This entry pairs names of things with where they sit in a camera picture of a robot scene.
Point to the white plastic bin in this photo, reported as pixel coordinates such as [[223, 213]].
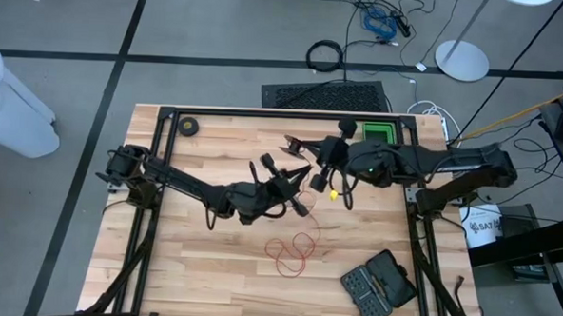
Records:
[[12, 117]]

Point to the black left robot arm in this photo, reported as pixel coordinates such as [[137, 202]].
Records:
[[180, 182]]

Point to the black power strip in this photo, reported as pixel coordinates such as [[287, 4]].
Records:
[[401, 24]]

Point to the black desk frame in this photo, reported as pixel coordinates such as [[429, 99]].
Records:
[[520, 247]]

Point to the black floor mat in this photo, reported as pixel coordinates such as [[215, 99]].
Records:
[[327, 95]]

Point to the black control box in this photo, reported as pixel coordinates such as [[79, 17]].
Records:
[[519, 221]]

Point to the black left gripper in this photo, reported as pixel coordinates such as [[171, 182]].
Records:
[[260, 200]]

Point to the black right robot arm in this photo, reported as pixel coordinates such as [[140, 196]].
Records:
[[452, 161]]

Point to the black tape roll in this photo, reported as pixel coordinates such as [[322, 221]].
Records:
[[182, 127]]

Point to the green plastic tray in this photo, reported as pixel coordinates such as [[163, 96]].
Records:
[[387, 134]]

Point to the black screwdriver bit case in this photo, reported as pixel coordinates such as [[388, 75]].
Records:
[[376, 288]]

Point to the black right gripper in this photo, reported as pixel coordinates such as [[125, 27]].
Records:
[[334, 153]]

